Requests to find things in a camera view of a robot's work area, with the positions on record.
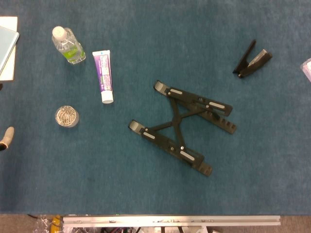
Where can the clear bottle with green label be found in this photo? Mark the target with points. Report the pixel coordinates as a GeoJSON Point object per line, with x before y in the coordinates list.
{"type": "Point", "coordinates": [68, 46]}

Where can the aluminium profile rail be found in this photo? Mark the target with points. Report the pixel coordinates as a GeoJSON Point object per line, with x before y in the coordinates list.
{"type": "Point", "coordinates": [170, 221]}

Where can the black stapler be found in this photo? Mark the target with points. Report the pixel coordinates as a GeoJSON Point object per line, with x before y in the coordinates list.
{"type": "Point", "coordinates": [255, 64]}

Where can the blue carpet table cover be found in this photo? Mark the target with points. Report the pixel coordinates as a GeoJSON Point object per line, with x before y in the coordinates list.
{"type": "Point", "coordinates": [145, 36]}

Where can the clear box of purple cards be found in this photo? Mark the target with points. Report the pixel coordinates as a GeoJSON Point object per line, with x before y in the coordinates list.
{"type": "Point", "coordinates": [307, 69]}

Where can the crumpled clear plastic bag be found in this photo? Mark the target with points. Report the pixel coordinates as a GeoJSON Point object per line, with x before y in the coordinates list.
{"type": "Point", "coordinates": [42, 225]}

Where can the black folding laptop stand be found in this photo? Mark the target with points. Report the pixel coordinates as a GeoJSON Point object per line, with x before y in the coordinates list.
{"type": "Point", "coordinates": [189, 97]}

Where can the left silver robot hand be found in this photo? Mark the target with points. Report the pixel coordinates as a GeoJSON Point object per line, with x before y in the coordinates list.
{"type": "Point", "coordinates": [7, 137]}

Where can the clear jar of paper clips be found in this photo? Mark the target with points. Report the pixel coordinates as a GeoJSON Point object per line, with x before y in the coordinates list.
{"type": "Point", "coordinates": [66, 116]}

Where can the teal notebook on papers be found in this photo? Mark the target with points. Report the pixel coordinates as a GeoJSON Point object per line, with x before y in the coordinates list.
{"type": "Point", "coordinates": [11, 71]}

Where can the purple and white toothpaste tube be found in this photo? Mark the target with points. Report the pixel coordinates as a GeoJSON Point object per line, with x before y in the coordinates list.
{"type": "Point", "coordinates": [103, 72]}

